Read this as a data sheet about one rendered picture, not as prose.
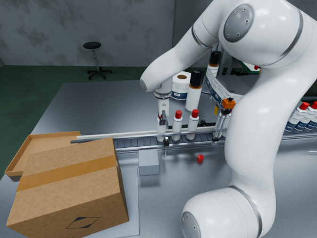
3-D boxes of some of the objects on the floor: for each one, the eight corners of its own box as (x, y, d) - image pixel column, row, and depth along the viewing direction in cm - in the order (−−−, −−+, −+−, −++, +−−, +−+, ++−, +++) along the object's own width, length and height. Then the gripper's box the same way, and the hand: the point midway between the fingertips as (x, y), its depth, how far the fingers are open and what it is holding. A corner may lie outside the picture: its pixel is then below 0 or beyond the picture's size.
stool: (113, 69, 371) (108, 39, 329) (110, 80, 333) (104, 47, 291) (89, 70, 367) (81, 39, 325) (84, 80, 329) (73, 48, 287)
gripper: (153, 83, 82) (153, 111, 94) (156, 103, 69) (156, 132, 81) (167, 82, 83) (165, 110, 95) (174, 102, 70) (171, 131, 82)
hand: (161, 118), depth 87 cm, fingers closed on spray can, 5 cm apart
